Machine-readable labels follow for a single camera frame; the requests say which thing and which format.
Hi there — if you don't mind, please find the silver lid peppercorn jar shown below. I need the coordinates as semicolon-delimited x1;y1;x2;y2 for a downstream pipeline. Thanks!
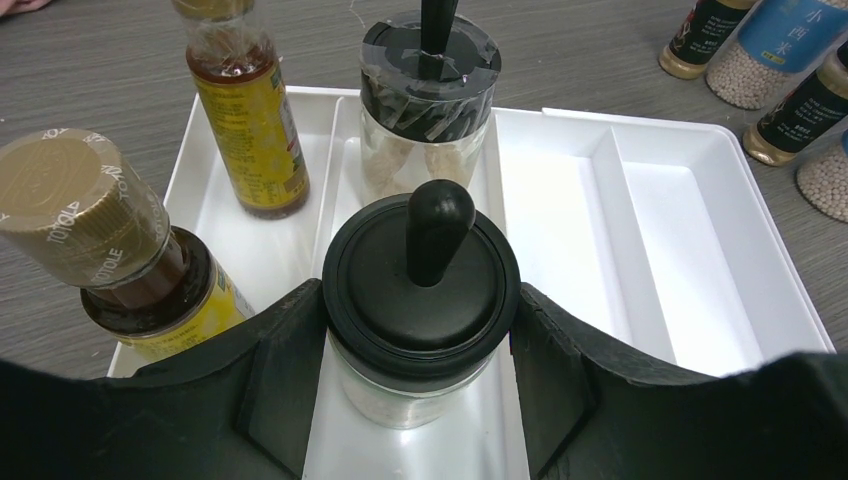
706;0;847;110

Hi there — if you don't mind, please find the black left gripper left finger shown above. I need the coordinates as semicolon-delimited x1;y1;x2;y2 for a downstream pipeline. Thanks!
1;279;326;479

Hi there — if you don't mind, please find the yellow label bottle taped cap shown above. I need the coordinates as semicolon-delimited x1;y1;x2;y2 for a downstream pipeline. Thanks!
173;1;310;219

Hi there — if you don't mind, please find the pink crumpled cloth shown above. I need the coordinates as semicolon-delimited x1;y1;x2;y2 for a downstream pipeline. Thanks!
0;0;51;17

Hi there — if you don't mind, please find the taped black lid spice jar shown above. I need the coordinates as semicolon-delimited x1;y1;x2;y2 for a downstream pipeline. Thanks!
359;1;502;203

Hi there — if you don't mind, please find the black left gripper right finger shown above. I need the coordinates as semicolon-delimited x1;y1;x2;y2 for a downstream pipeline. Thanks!
510;284;847;479

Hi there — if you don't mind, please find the small taped black cap bottle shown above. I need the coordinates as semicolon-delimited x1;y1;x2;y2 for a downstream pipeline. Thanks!
742;44;847;167

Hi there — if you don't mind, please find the white divided organizer tray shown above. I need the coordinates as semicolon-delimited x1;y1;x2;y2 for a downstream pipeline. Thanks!
165;87;833;479

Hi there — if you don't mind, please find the silver lid blue label jar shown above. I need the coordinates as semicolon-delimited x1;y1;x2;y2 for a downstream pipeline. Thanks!
796;131;847;223

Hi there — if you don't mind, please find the black lid handled spice jar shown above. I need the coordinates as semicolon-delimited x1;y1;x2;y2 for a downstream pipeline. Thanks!
322;179;521;429

